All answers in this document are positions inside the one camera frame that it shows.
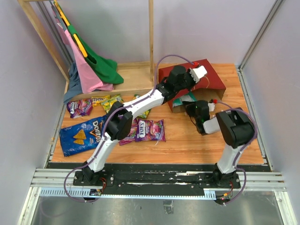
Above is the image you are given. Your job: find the grey slotted cable duct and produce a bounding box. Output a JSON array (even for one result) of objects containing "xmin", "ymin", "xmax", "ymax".
[{"xmin": 39, "ymin": 187, "xmax": 217, "ymax": 200}]

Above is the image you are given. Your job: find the blue chips bag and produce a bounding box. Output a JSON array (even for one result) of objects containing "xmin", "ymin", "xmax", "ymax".
[{"xmin": 59, "ymin": 115, "xmax": 107, "ymax": 157}]

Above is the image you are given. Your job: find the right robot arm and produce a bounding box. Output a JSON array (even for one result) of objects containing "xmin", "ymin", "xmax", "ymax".
[{"xmin": 183, "ymin": 99, "xmax": 258, "ymax": 188}]

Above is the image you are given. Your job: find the yellow hanger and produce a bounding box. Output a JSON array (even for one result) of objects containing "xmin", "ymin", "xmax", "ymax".
[{"xmin": 54, "ymin": 0, "xmax": 88, "ymax": 58}]

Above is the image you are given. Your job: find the green foxs candy bag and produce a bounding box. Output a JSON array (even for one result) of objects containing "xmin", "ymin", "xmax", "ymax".
[{"xmin": 133, "ymin": 94, "xmax": 151, "ymax": 119}]

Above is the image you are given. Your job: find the pink cloth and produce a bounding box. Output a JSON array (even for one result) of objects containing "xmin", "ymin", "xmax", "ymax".
[{"xmin": 56, "ymin": 19, "xmax": 113, "ymax": 94}]

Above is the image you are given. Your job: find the blue grey cloth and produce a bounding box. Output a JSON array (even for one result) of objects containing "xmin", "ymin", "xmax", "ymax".
[{"xmin": 63, "ymin": 62, "xmax": 83, "ymax": 104}]

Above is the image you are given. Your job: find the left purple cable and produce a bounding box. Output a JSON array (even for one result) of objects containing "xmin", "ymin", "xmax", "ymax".
[{"xmin": 64, "ymin": 54, "xmax": 196, "ymax": 203}]

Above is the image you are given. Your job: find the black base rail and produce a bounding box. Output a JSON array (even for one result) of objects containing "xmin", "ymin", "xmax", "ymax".
[{"xmin": 73, "ymin": 164, "xmax": 241, "ymax": 194}]

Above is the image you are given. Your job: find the red brown paper bag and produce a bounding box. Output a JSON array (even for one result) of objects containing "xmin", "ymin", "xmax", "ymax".
[{"xmin": 168, "ymin": 59, "xmax": 226, "ymax": 113}]

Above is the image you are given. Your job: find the front aluminium rail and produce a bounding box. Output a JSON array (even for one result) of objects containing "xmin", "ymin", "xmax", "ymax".
[{"xmin": 30, "ymin": 168, "xmax": 286, "ymax": 192}]

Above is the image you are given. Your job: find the aluminium frame post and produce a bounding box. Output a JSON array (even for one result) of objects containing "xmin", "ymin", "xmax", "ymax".
[
  {"xmin": 36, "ymin": 1, "xmax": 73, "ymax": 68},
  {"xmin": 237, "ymin": 0, "xmax": 285, "ymax": 71}
]

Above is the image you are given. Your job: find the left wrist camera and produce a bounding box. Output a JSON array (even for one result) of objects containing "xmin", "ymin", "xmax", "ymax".
[{"xmin": 189, "ymin": 66, "xmax": 207, "ymax": 83}]

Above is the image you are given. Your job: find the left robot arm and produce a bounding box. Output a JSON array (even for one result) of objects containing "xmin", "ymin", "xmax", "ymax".
[{"xmin": 82, "ymin": 65, "xmax": 201, "ymax": 186}]

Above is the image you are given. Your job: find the left aluminium frame post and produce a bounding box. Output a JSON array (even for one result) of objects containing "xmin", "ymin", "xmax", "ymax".
[{"xmin": 36, "ymin": 1, "xmax": 73, "ymax": 68}]

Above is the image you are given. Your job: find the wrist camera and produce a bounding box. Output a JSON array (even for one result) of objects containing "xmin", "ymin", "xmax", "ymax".
[
  {"xmin": 208, "ymin": 103, "xmax": 215, "ymax": 112},
  {"xmin": 189, "ymin": 66, "xmax": 207, "ymax": 83}
]

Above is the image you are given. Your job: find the purple berries candy bag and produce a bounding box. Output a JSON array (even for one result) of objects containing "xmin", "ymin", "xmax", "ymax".
[{"xmin": 119, "ymin": 119, "xmax": 138, "ymax": 146}]

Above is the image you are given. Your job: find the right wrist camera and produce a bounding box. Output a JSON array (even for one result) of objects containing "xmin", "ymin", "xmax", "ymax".
[{"xmin": 208, "ymin": 103, "xmax": 215, "ymax": 112}]

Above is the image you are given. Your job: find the teal orange snack bag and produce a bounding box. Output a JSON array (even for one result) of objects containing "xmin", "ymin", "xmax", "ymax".
[{"xmin": 172, "ymin": 92, "xmax": 197, "ymax": 107}]

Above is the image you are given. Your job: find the green cloth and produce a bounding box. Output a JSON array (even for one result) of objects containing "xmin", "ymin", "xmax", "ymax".
[{"xmin": 59, "ymin": 16, "xmax": 124, "ymax": 84}]

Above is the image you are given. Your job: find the right aluminium frame post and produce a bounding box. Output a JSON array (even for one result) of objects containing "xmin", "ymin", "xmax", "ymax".
[{"xmin": 237, "ymin": 0, "xmax": 285, "ymax": 71}]

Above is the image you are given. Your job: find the green yellow candy bag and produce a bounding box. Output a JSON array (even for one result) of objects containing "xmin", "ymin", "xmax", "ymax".
[{"xmin": 101, "ymin": 94, "xmax": 124, "ymax": 113}]

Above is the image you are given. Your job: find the wooden clothes rack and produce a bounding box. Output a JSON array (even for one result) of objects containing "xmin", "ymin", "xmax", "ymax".
[{"xmin": 17, "ymin": 0, "xmax": 158, "ymax": 100}]

